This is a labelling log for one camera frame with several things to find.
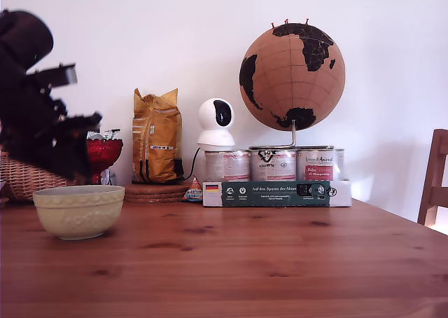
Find red glass footed bowl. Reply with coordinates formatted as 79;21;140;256
85;138;125;186

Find pale green ceramic bowl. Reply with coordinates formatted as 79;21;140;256
32;184;126;242

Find yellow coffee bag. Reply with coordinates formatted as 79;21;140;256
132;88;185;186

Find small silver wrapped item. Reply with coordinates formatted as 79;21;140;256
100;170;118;186

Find round cork trivet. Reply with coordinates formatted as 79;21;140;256
125;181;192;197
124;193;190;205

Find small triangular snack packet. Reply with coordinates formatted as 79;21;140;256
179;177;205;204

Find pet food can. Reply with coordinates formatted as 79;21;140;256
250;148;298;184
296;148;337;183
204;150;252;184

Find green and white cardboard tray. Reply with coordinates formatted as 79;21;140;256
202;179;353;209

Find metal globe stand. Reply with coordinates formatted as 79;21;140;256
248;120;335;151

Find cork globe with black continents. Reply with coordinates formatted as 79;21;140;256
239;22;347;133

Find wooden chair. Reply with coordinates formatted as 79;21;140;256
416;129;448;237

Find wicker basket with handle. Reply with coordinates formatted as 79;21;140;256
0;151;80;203

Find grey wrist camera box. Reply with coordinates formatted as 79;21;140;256
25;62;78;88

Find black power cable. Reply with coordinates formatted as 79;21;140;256
183;146;202;184

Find white round security camera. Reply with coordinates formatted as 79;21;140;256
196;98;237;148

